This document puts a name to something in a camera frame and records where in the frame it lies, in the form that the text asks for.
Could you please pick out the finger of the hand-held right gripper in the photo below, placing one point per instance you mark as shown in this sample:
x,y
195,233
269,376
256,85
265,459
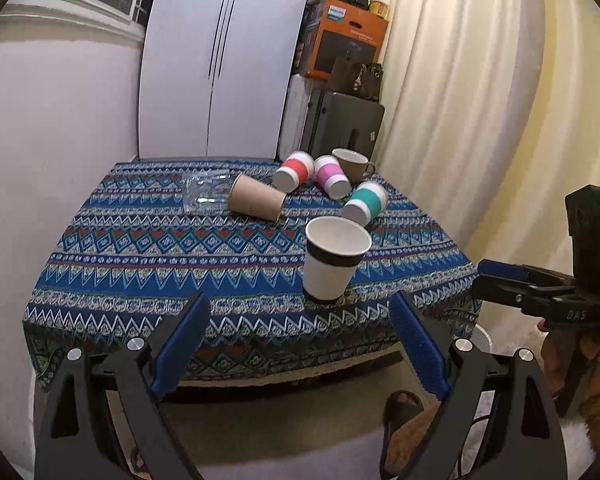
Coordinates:
x,y
505,267
500,292

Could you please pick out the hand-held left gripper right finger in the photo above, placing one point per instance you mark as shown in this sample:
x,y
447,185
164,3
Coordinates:
x,y
420,350

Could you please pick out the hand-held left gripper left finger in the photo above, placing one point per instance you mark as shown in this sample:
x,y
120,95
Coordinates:
x,y
179,347

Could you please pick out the white paper cup black band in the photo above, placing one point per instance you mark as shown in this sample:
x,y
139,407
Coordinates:
x,y
330,265

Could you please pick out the white cup teal sleeve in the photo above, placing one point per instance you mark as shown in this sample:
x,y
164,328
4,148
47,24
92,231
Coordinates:
x,y
367,202

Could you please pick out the clear plastic cup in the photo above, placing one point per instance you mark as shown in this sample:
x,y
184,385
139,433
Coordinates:
x,y
202,192

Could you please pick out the brown paper cup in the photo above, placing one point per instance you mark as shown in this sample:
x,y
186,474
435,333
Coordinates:
x,y
252,199

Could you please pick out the white cup pink sleeve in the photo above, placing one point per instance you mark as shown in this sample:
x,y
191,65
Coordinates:
x,y
330,175

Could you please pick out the white cup red sleeve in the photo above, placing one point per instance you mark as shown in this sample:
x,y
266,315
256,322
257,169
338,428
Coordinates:
x,y
295,170

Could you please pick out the person's right hand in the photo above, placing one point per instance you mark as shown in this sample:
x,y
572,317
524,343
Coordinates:
x,y
554,360

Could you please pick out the white round bin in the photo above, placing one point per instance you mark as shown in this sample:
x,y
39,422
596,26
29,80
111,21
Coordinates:
x,y
484,340

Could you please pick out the person's foot in black sandal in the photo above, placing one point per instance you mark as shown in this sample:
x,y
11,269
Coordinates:
x,y
407,430

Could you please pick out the blue patterned tablecloth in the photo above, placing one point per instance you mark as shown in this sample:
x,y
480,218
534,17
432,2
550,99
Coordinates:
x,y
155,260

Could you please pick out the cream curtain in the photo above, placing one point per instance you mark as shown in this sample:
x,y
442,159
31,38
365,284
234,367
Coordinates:
x,y
480,110

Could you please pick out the brown ceramic mug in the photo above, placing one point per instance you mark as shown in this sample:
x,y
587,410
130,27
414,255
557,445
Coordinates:
x,y
350,166

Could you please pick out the grey suitcase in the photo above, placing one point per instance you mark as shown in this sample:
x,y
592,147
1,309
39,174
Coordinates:
x,y
337,125

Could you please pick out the brown handbag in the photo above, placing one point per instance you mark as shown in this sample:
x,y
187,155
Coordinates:
x,y
357,82

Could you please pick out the white appliance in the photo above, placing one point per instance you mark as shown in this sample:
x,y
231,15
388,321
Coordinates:
x,y
295,115

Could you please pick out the orange cardboard box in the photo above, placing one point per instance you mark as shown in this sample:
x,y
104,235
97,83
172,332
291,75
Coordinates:
x,y
345,35

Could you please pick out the white refrigerator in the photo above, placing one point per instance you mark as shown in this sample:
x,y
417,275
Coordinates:
x,y
190,60

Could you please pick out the yellow tin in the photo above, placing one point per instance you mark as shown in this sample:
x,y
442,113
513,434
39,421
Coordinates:
x,y
379,8

